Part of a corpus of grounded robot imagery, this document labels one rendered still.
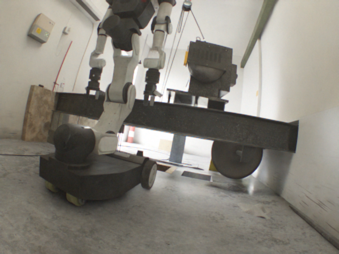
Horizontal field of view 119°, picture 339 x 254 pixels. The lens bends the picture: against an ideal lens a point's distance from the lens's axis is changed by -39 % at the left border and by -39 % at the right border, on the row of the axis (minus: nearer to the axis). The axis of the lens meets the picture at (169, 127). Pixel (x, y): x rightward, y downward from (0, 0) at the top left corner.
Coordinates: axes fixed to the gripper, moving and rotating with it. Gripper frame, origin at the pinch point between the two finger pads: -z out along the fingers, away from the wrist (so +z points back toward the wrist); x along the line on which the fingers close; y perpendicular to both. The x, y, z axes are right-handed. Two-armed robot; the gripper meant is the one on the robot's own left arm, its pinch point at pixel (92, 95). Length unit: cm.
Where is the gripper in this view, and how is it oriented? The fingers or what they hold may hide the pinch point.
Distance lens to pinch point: 121.1
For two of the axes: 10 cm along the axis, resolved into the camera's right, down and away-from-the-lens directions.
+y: -9.7, -1.6, 2.1
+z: 1.3, -9.8, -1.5
